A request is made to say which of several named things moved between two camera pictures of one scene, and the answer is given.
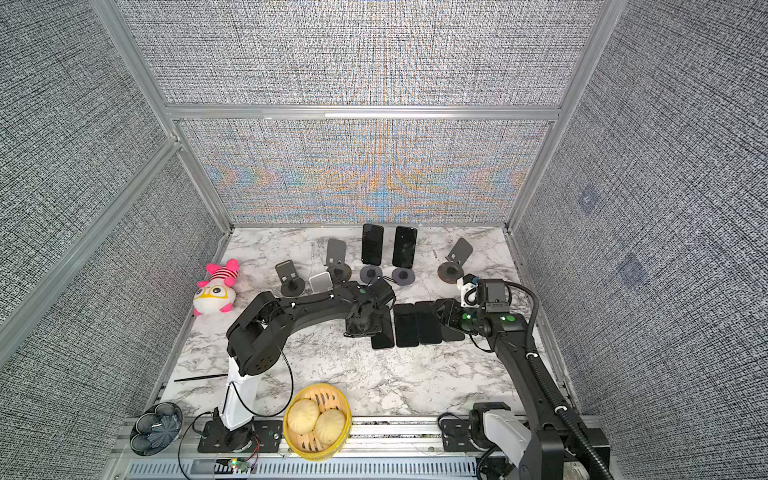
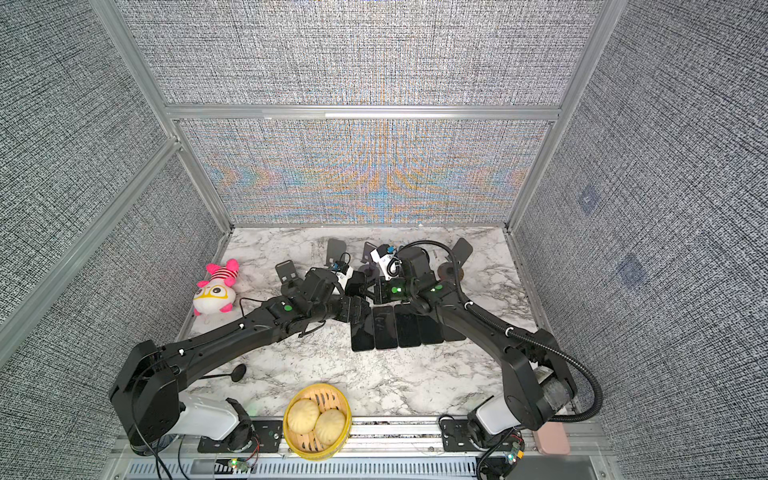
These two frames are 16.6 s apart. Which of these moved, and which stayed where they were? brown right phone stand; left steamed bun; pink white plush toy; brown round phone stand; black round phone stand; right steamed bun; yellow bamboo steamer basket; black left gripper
Moved: black left gripper
Stayed: yellow bamboo steamer basket; left steamed bun; brown right phone stand; brown round phone stand; pink white plush toy; black round phone stand; right steamed bun
